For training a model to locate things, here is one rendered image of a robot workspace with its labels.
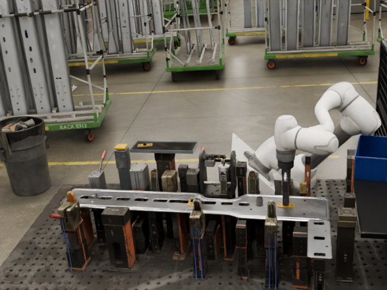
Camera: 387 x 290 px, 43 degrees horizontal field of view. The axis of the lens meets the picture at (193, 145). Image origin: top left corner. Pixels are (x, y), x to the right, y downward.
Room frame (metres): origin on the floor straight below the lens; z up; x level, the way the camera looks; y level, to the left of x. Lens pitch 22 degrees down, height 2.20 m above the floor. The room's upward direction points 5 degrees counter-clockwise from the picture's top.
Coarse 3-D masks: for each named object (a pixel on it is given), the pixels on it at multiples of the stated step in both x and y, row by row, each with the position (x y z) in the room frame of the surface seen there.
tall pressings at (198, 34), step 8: (184, 0) 9.55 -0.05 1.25; (192, 0) 9.05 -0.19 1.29; (192, 8) 9.00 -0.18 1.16; (208, 8) 9.70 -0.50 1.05; (184, 16) 9.36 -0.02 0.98; (208, 16) 9.50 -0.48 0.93; (184, 24) 9.06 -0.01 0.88; (200, 24) 9.85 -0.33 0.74; (208, 24) 9.48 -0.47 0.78; (184, 32) 9.04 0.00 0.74; (200, 32) 9.57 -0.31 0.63; (200, 40) 9.53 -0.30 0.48; (200, 48) 9.20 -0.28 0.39
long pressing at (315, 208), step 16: (80, 192) 2.39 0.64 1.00; (96, 192) 2.38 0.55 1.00; (112, 192) 2.36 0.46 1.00; (128, 192) 2.35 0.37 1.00; (144, 192) 2.33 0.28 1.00; (160, 192) 2.31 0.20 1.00; (176, 192) 2.30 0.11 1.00; (96, 208) 2.22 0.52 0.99; (144, 208) 2.16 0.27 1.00; (160, 208) 2.15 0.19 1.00; (176, 208) 2.13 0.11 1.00; (192, 208) 2.12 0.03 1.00; (208, 208) 2.11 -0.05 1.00; (224, 208) 2.09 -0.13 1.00; (240, 208) 2.08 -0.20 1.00; (256, 208) 2.07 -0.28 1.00; (288, 208) 2.05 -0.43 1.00; (304, 208) 2.03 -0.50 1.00; (320, 208) 2.02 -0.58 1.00
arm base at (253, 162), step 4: (244, 152) 2.83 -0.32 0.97; (248, 152) 2.82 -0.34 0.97; (248, 156) 2.80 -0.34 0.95; (252, 156) 2.80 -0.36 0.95; (248, 160) 2.80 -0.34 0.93; (252, 160) 2.78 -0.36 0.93; (256, 160) 2.77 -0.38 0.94; (248, 164) 2.74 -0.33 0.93; (252, 164) 2.74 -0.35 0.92; (256, 164) 2.76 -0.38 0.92; (260, 164) 2.75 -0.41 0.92; (256, 168) 2.74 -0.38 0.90; (260, 168) 2.74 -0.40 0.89; (264, 168) 2.74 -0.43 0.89; (260, 172) 2.74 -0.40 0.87; (264, 172) 2.75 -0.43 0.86; (268, 172) 2.77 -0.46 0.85; (264, 176) 2.74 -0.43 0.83; (268, 176) 2.75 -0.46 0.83; (268, 180) 2.74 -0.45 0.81
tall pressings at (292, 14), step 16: (272, 0) 8.96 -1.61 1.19; (288, 0) 8.90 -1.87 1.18; (304, 0) 9.06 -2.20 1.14; (320, 0) 8.96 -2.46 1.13; (336, 0) 9.14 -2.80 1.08; (272, 16) 8.94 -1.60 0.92; (288, 16) 8.88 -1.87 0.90; (304, 16) 9.05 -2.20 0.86; (320, 16) 8.95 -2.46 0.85; (336, 16) 9.12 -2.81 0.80; (272, 32) 8.92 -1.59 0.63; (288, 32) 8.87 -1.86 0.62; (304, 32) 9.03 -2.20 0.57; (320, 32) 8.96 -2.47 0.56; (336, 32) 8.88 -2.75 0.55; (272, 48) 8.90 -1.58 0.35; (288, 48) 8.85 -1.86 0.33
